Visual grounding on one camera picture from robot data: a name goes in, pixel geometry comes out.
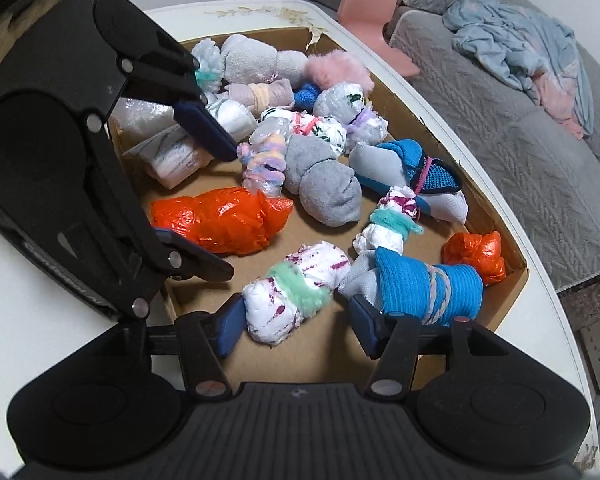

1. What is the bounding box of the white grey striped sock bundle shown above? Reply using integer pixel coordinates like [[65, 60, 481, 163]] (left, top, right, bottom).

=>
[[121, 126, 217, 191]]

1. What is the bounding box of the fluffy pink and blue sock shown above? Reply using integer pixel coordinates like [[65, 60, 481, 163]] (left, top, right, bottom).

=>
[[294, 51, 377, 111]]

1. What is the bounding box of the white patterned sock ball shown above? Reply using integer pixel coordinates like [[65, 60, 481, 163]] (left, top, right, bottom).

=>
[[312, 84, 390, 155]]

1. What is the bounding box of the shallow cardboard box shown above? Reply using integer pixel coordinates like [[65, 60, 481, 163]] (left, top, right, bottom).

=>
[[107, 27, 528, 391]]

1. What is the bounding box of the light blue blanket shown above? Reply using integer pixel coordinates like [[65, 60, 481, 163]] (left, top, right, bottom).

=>
[[442, 0, 596, 136]]

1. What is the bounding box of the white speckled bundle teal band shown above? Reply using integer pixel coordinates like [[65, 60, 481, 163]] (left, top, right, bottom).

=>
[[352, 185, 425, 257]]

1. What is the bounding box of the clear plastic bag bundle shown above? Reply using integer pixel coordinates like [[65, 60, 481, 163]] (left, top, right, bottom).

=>
[[111, 96, 177, 140]]

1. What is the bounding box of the blue white sock pink band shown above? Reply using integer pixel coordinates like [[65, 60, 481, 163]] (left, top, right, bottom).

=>
[[350, 139, 469, 224]]

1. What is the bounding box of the pastel striped fluffy sock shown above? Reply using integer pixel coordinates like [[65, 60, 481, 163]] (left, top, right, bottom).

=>
[[236, 134, 287, 197]]

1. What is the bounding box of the white speckled bundle mint band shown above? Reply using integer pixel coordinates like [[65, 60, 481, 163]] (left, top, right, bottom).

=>
[[241, 241, 352, 346]]

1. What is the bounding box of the white fluffy bundle teal band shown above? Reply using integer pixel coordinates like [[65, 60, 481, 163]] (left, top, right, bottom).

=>
[[191, 35, 227, 95]]

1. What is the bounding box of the grey covered sofa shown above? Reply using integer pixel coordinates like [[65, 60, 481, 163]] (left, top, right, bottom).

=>
[[380, 0, 600, 291]]

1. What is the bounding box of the pink plastic chair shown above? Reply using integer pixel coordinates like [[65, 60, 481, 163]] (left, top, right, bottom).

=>
[[337, 0, 421, 78]]

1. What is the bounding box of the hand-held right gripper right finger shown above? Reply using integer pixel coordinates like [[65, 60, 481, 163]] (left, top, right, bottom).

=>
[[350, 294, 476, 401]]

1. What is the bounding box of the pink cloth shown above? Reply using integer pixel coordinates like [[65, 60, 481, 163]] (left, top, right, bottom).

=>
[[532, 67, 588, 138]]

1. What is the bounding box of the white green patterned bag bundle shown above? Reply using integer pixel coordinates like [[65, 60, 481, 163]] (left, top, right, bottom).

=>
[[250, 109, 349, 158]]

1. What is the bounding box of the cream white sock bundle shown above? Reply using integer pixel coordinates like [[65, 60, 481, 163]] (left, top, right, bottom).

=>
[[221, 34, 309, 86]]

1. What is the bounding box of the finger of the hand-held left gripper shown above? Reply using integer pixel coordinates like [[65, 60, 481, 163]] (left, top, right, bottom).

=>
[[130, 227, 235, 318], [87, 0, 238, 162]]

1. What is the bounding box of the pale pink sock peach band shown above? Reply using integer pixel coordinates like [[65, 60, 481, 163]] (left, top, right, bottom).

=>
[[224, 79, 297, 112]]

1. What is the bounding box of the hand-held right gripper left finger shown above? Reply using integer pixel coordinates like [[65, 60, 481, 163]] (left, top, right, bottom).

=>
[[147, 294, 244, 402]]

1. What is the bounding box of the white sock green stripe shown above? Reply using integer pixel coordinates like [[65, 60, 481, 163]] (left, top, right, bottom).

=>
[[204, 97, 259, 142]]

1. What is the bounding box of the large orange plastic bag bundle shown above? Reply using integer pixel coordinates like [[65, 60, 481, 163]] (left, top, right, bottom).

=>
[[150, 186, 294, 257]]

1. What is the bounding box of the small orange plastic bag bundle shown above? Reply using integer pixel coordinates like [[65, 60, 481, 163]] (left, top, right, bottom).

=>
[[440, 231, 507, 287]]

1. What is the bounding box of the blue sock bundle grey tie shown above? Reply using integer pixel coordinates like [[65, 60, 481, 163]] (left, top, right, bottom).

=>
[[336, 246, 484, 329]]

